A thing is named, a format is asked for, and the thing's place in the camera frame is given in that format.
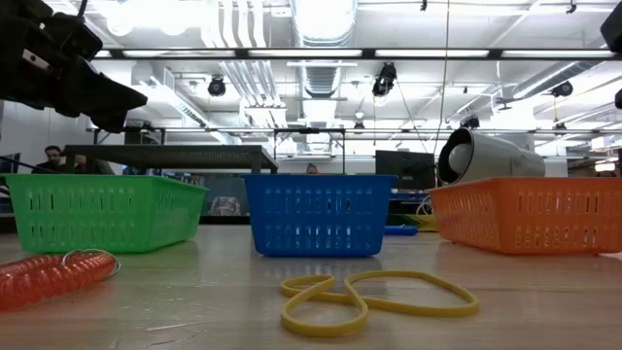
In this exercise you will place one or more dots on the white cylindrical projector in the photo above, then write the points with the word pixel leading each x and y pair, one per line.
pixel 495 155

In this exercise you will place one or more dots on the orange plastic basket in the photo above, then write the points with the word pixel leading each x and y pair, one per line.
pixel 534 216

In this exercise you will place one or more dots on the black overhead camera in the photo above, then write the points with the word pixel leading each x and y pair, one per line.
pixel 385 80

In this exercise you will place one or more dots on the black monitor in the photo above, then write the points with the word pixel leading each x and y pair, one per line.
pixel 10 164
pixel 405 170

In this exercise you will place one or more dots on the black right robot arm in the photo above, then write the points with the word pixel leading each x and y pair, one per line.
pixel 613 29

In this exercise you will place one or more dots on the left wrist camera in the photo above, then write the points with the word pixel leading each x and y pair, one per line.
pixel 78 39

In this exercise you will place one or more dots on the yellow rubber band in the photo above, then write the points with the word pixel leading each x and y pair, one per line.
pixel 316 331

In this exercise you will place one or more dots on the grey bag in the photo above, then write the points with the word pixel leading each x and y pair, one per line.
pixel 224 206

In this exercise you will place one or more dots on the black ceiling spotlight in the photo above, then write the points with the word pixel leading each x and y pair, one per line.
pixel 217 87
pixel 563 89

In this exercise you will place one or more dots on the green plastic basket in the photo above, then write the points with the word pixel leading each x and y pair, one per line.
pixel 97 214

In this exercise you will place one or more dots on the yellow crayon box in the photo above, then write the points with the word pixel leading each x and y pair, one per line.
pixel 427 222

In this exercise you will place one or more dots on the red spiral wrist coil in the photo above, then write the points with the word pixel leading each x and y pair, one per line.
pixel 48 277

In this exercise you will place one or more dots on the silver ventilation duct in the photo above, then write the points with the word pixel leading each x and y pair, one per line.
pixel 323 29

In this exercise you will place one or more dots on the blue plastic basket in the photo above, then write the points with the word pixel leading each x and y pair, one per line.
pixel 318 214

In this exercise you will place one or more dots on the person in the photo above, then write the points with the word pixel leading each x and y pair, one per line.
pixel 90 166
pixel 605 173
pixel 312 169
pixel 53 158

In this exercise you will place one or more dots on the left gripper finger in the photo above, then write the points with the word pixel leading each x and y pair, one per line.
pixel 112 122
pixel 107 94

